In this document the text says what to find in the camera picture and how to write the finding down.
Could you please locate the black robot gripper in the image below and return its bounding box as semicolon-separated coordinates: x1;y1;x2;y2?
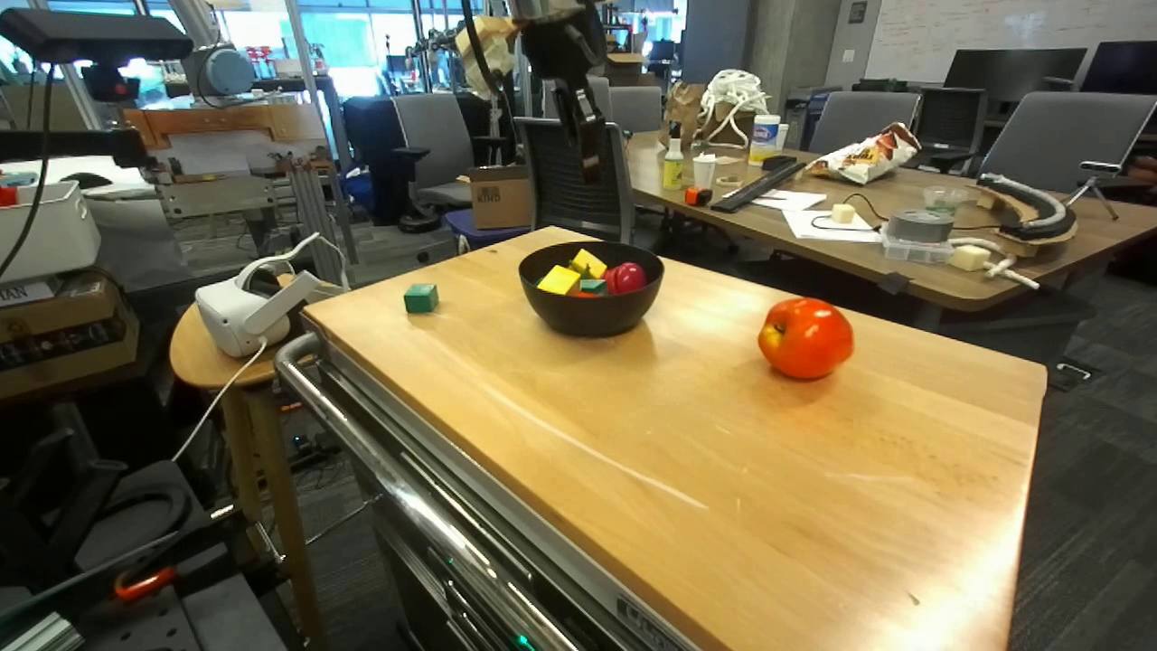
516;0;631;165

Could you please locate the black bowl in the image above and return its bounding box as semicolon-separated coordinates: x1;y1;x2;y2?
516;237;668;338

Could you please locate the grey office chair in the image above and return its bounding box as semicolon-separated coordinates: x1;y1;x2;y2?
807;85;927;156
387;91;481;225
976;91;1157;207
604;83;668;138

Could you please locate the dark mesh office chair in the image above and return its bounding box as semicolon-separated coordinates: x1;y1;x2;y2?
512;113;639;245

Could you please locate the yellow bottle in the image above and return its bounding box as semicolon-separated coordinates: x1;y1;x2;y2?
659;142;689;200

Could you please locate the cardboard box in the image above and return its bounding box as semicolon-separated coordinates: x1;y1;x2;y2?
465;162;537;233

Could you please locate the white bottle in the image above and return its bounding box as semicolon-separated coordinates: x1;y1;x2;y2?
745;113;789;171

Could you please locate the long black bar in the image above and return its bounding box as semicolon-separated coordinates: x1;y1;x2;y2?
705;150;816;215

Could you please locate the white paper sheet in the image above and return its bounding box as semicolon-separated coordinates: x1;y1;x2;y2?
751;185;835;215
777;203;892;249

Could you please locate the chips bag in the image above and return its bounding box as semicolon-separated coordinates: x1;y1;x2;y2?
807;119;927;186

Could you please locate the clear plastic container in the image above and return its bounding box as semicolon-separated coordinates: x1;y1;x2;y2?
879;231;965;271

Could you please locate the wooden workbench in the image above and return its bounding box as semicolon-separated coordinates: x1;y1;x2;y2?
118;96;353;226

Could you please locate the grey cylinder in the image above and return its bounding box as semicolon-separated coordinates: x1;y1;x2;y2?
186;42;259;101

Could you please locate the white VR headset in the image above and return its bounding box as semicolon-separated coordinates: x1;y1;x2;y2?
193;231;349;362

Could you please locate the white power adapter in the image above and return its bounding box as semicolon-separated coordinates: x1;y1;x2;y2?
942;237;1041;295

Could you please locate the round wooden stool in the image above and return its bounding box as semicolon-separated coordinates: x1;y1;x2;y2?
166;298;331;651

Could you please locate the steel tool cart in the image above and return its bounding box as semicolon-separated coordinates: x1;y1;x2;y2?
287;327;703;651

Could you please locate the black flat panel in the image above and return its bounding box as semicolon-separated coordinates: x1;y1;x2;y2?
0;7;200;66

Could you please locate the black horizontal bar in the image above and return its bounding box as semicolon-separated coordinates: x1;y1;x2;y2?
0;126;155;165

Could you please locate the brown office table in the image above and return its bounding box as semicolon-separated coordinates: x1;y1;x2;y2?
621;126;1157;318

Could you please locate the white box device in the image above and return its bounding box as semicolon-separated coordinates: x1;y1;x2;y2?
0;177;107;288

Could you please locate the brown box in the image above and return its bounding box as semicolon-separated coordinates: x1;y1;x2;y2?
0;271;146;405

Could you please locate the white coiled cable bundle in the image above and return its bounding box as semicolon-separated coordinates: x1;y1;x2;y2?
694;66;774;150

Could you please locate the chrome cart handle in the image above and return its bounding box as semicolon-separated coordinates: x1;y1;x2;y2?
270;327;584;651

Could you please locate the black white curved hose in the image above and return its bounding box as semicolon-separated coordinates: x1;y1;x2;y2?
971;171;1082;245

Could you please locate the white headset cable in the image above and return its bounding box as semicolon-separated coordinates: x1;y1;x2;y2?
166;338;268;468

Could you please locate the orange clamp handle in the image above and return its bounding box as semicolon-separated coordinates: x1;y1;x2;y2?
112;564;182;606

